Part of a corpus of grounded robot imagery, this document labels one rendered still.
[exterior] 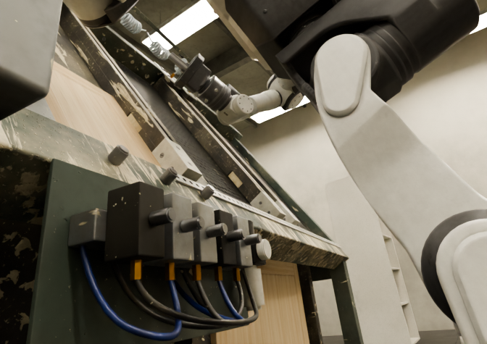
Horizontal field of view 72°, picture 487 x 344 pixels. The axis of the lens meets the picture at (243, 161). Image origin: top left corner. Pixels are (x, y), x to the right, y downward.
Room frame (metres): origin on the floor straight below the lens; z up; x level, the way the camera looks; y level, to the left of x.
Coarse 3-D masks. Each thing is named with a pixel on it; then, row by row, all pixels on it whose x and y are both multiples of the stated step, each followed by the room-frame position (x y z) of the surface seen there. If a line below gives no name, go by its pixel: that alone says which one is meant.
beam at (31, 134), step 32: (0, 128) 0.33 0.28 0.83; (32, 128) 0.38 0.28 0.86; (64, 128) 0.45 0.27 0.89; (0, 160) 0.34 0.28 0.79; (32, 160) 0.36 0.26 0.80; (64, 160) 0.40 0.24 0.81; (96, 160) 0.46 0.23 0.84; (128, 160) 0.55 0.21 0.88; (0, 192) 0.38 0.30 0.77; (32, 192) 0.40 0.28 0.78; (192, 192) 0.71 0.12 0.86; (256, 224) 0.95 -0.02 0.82; (288, 256) 1.33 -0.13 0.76; (320, 256) 1.65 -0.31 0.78
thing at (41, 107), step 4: (40, 100) 0.46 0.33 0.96; (44, 100) 0.47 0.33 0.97; (32, 104) 0.43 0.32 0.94; (36, 104) 0.44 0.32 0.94; (40, 104) 0.45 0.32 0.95; (44, 104) 0.46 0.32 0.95; (28, 108) 0.42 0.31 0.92; (32, 108) 0.43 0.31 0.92; (36, 108) 0.44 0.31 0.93; (40, 108) 0.44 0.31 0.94; (44, 108) 0.45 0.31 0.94; (48, 108) 0.46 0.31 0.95; (36, 112) 0.43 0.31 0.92; (40, 112) 0.44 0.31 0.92; (44, 112) 0.45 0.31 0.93; (48, 112) 0.46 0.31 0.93; (44, 116) 0.44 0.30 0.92; (48, 116) 0.45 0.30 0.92; (52, 116) 0.46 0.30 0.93
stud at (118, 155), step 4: (116, 148) 0.48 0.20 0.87; (120, 148) 0.48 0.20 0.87; (124, 148) 0.49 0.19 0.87; (112, 152) 0.49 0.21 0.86; (116, 152) 0.48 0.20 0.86; (120, 152) 0.48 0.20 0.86; (124, 152) 0.49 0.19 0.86; (128, 152) 0.50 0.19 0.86; (108, 156) 0.49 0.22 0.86; (112, 156) 0.49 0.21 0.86; (116, 156) 0.49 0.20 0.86; (120, 156) 0.49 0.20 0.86; (124, 156) 0.49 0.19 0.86; (112, 160) 0.49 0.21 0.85; (116, 160) 0.49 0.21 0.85; (120, 160) 0.49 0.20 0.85; (124, 160) 0.50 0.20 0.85; (116, 164) 0.50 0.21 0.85
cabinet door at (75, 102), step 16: (64, 80) 0.65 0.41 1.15; (80, 80) 0.72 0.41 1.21; (48, 96) 0.53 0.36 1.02; (64, 96) 0.59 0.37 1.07; (80, 96) 0.66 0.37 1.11; (96, 96) 0.74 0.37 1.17; (112, 96) 0.83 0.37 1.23; (64, 112) 0.55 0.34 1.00; (80, 112) 0.61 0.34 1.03; (96, 112) 0.67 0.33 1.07; (112, 112) 0.75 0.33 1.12; (80, 128) 0.56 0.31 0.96; (96, 128) 0.62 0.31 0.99; (112, 128) 0.68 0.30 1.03; (128, 128) 0.76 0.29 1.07; (112, 144) 0.63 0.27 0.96; (128, 144) 0.70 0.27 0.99; (144, 144) 0.77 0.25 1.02
